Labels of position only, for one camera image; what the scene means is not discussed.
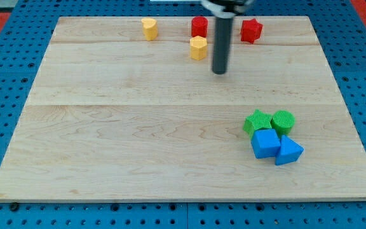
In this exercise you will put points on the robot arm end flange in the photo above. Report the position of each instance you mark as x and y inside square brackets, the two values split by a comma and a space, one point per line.
[227, 8]

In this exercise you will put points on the blue cube block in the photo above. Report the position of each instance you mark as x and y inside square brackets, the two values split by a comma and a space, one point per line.
[265, 143]

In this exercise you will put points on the yellow hexagon block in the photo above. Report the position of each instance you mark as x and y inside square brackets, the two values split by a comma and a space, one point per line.
[198, 48]

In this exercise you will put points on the wooden board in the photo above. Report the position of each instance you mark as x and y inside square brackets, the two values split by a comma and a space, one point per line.
[112, 117]

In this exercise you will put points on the green star block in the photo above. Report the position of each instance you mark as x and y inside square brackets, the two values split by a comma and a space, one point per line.
[258, 120]

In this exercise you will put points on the red cylinder block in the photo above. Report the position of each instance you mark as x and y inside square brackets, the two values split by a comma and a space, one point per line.
[199, 26]

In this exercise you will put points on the yellow heart block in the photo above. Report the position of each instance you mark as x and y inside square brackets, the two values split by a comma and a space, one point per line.
[149, 28]

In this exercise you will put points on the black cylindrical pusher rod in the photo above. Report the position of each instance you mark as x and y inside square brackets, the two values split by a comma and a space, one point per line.
[221, 46]

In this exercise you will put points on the green cylinder block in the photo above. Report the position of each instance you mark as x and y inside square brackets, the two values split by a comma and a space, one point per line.
[283, 121]

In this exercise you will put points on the red star block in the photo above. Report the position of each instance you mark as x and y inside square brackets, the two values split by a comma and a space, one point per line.
[251, 30]

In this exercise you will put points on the blue triangle block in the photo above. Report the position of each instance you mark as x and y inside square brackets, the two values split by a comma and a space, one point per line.
[289, 152]

